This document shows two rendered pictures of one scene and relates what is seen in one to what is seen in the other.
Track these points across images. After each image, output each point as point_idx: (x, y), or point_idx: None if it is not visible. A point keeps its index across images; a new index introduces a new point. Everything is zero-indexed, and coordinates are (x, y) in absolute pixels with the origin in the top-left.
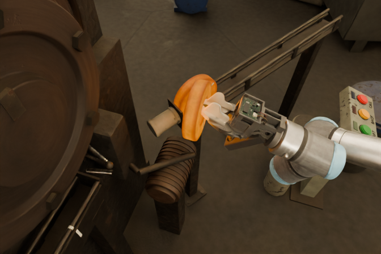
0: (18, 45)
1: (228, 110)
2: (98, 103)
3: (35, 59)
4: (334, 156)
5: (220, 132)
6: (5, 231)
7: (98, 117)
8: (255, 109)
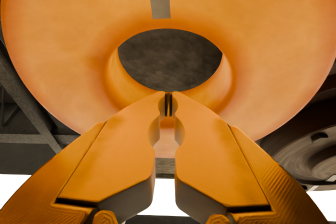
0: (297, 174)
1: (120, 221)
2: (301, 139)
3: (298, 169)
4: None
5: (311, 201)
6: None
7: (317, 140)
8: None
